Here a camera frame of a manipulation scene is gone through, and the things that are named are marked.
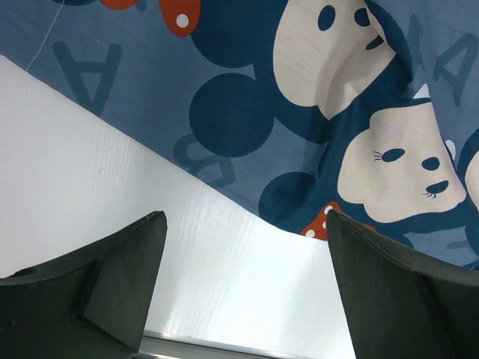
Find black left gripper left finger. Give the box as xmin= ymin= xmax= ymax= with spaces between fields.
xmin=1 ymin=211 xmax=167 ymax=359

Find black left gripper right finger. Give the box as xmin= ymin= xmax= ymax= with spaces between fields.
xmin=326 ymin=210 xmax=478 ymax=358

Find blue cartoon mouse placemat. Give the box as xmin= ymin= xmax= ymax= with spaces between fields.
xmin=1 ymin=1 xmax=478 ymax=270

